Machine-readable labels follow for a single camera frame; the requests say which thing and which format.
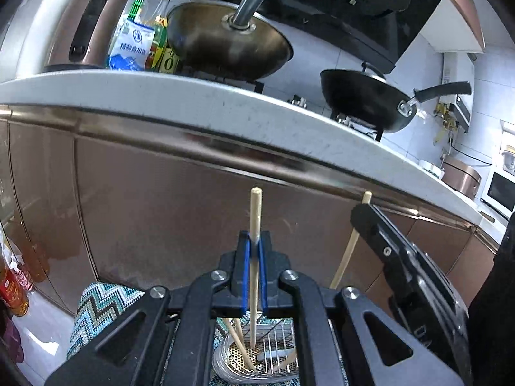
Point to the green bottle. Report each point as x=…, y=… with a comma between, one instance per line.
x=136, y=4

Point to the black pan lid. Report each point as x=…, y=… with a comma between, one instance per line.
x=374, y=70

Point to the tall bottle with yellow cap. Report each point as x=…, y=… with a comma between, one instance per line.
x=167, y=0

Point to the white microwave oven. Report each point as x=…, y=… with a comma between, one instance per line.
x=499, y=189

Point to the pink plastic object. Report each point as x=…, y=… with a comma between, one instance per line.
x=10, y=343

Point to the black range hood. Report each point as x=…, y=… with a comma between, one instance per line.
x=342, y=8

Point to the black gas stove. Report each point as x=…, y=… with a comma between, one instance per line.
x=277, y=88

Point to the orange drink bottle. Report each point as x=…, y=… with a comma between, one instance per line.
x=12, y=289

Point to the blue and white salt bag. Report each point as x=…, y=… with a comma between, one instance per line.
x=130, y=46

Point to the brown upper kitchen cabinets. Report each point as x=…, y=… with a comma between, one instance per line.
x=454, y=8

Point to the zigzag patterned cloth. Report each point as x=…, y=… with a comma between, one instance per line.
x=100, y=305

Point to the black wok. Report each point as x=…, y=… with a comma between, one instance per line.
x=362, y=96

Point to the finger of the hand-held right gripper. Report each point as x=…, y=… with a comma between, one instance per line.
x=374, y=229

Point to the slim wooden chopstick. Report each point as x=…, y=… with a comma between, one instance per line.
x=232, y=335
x=289, y=361
x=350, y=249
x=256, y=209
x=244, y=345

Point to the rose gold thermos jug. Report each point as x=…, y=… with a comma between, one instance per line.
x=80, y=20

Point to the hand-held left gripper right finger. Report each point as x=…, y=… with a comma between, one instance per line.
x=262, y=281

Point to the white water heater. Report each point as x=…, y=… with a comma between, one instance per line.
x=456, y=96

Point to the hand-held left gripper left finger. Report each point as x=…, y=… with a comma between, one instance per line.
x=245, y=281

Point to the yellowish jar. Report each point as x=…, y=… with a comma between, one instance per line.
x=509, y=159

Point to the rose gold rice cooker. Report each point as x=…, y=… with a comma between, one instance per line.
x=462, y=177

